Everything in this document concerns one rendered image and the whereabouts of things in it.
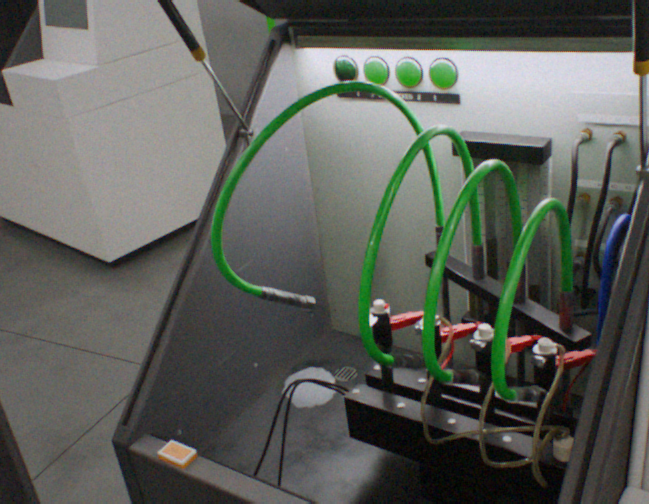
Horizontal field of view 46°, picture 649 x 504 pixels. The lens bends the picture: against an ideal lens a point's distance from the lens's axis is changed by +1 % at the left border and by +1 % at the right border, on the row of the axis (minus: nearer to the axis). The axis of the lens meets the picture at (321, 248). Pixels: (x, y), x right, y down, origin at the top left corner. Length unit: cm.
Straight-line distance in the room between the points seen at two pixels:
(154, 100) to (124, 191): 47
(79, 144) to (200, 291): 253
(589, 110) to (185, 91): 307
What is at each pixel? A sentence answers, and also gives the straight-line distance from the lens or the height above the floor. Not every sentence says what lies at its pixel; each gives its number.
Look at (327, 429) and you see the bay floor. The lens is 135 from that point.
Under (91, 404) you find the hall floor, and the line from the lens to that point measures 305.
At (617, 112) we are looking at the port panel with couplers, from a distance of 115.
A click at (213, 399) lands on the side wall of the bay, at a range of 135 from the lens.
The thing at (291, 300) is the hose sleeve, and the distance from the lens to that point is 110.
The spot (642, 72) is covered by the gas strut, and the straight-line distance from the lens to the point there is 89.
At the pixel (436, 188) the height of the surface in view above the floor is 123.
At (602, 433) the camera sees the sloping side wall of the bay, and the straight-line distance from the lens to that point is 92.
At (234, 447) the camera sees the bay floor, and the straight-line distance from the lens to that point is 136.
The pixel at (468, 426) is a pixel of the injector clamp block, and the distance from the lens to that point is 110.
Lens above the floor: 170
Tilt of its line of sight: 27 degrees down
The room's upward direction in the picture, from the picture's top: 8 degrees counter-clockwise
